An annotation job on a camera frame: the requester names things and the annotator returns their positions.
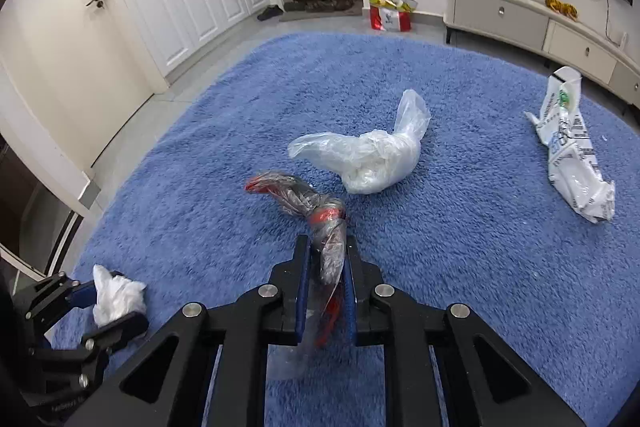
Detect white television cables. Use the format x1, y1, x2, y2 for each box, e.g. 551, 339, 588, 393
577, 0, 628, 52

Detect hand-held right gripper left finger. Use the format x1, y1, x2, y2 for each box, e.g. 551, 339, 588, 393
62, 234, 313, 427

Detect gold tiger figurine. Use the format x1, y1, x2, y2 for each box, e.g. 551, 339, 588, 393
544, 0, 579, 20

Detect white lower shoe cabinet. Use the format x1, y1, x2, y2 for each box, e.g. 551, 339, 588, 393
117, 0, 271, 80

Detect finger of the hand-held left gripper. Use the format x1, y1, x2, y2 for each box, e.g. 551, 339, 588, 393
70, 313, 149, 388
24, 274, 96, 333

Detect clear plastic bag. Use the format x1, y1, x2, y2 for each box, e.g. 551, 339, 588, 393
287, 89, 432, 195

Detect red gift bag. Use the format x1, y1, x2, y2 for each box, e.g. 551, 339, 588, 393
361, 0, 418, 32

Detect white printed plastic bag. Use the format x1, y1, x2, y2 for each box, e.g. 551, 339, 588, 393
523, 66, 616, 224

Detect grey white television cabinet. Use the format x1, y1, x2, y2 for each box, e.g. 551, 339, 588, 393
443, 0, 640, 118

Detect white room door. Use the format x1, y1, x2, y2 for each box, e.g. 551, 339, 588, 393
0, 0, 155, 168

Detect red clear plastic wrapper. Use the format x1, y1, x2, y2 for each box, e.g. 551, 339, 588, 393
244, 172, 351, 380

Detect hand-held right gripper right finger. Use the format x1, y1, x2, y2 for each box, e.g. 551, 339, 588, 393
345, 243, 587, 427

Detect blue shaggy rug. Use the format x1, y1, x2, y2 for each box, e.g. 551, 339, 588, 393
50, 32, 640, 427

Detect white tissue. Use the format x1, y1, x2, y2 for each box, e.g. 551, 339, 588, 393
92, 264, 147, 327

